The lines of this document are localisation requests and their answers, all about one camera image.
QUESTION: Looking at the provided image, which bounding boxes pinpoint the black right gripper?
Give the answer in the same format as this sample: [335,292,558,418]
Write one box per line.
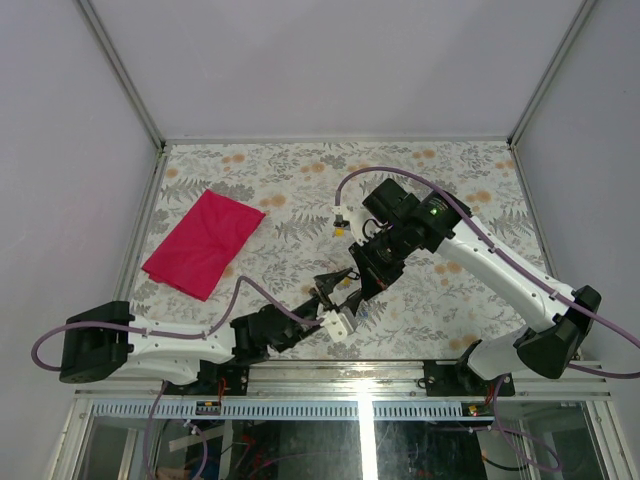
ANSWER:
[349,222,413,300]

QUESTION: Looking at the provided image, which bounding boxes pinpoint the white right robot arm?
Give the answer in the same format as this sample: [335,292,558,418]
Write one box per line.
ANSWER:
[349,179,601,395]

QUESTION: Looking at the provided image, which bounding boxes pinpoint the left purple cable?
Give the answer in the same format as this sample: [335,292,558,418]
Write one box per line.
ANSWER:
[30,276,326,371]

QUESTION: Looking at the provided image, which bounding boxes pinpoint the floral table mat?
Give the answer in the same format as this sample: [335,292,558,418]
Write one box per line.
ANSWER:
[130,140,544,360]

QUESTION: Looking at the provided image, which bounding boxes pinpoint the purple cable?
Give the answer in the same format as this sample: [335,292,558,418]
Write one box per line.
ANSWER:
[333,167,640,377]
[30,276,326,371]

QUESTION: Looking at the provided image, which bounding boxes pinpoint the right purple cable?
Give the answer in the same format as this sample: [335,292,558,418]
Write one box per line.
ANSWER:
[333,167,640,377]

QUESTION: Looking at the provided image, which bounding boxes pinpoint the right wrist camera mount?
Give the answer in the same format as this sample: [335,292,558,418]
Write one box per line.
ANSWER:
[332,205,378,245]

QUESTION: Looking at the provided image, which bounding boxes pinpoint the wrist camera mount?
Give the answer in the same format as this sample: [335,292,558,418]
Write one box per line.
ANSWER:
[332,205,378,245]
[320,307,357,343]

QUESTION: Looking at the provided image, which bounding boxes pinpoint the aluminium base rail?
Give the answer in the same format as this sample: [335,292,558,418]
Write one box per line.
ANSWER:
[74,357,614,401]

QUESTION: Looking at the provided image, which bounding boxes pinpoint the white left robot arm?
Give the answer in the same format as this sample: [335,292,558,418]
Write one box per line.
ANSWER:
[59,269,361,395]

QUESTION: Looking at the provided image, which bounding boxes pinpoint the red cloth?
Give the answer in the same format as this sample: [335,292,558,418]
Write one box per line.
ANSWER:
[142,190,265,301]

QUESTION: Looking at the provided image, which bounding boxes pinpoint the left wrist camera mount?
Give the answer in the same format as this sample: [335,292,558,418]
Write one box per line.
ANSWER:
[320,307,357,343]

